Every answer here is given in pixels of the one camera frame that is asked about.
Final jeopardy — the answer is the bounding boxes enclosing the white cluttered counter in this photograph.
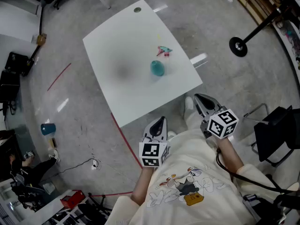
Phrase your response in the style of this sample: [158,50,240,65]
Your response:
[273,20,300,84]

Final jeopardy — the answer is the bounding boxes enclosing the black floor cable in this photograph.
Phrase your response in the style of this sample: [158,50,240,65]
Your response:
[58,158,97,174]

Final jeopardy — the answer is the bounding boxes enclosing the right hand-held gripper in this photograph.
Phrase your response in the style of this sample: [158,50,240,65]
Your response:
[194,93,239,140]

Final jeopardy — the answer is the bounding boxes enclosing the wooden frame rack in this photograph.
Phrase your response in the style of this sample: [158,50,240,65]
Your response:
[236,0,278,25]

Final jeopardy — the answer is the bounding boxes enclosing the white plastic cup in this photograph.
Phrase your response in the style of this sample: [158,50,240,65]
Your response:
[43,183,56,194]

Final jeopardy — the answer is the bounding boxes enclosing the red floor tape strip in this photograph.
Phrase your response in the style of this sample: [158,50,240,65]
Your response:
[110,112,143,169]
[88,190,134,198]

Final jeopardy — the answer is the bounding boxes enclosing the cream trousers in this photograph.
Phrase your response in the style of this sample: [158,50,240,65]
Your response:
[181,102,206,138]

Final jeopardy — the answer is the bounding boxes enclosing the cream printed t-shirt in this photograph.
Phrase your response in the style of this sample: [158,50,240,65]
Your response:
[104,127,284,225]

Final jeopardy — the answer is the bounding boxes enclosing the white storage rack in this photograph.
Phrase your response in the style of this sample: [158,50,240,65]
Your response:
[22,188,94,225]

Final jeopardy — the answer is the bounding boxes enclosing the person's right forearm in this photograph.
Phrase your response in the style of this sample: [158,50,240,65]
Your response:
[215,136,246,175]

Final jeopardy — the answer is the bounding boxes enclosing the black stanchion with round base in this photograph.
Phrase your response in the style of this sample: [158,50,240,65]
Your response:
[229,0,300,57]

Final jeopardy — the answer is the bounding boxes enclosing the black grey gear pack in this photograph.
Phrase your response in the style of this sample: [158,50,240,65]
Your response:
[242,184,300,225]

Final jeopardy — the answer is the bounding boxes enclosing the black equipment case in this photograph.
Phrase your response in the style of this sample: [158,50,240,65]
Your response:
[4,52,29,77]
[0,69,21,104]

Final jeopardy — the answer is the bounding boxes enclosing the person's white right shoe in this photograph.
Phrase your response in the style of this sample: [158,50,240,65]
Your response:
[184,96,194,110]

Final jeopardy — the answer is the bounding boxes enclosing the thick black cable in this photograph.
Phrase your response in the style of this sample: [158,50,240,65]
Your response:
[216,148,300,195]

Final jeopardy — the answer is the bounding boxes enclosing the red box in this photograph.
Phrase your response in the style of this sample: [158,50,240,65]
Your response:
[60,190,85,210]

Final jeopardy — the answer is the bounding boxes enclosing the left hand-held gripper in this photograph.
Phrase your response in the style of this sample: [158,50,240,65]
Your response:
[139,116,171,168]

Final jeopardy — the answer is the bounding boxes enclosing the black metal-frame chair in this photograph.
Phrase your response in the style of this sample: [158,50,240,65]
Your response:
[243,103,300,168]

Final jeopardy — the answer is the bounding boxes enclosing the teal waste bin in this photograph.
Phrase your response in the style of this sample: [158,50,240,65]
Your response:
[41,123,56,136]

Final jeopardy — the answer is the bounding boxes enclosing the person's left forearm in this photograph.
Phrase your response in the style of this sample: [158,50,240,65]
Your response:
[130,165,160,206]

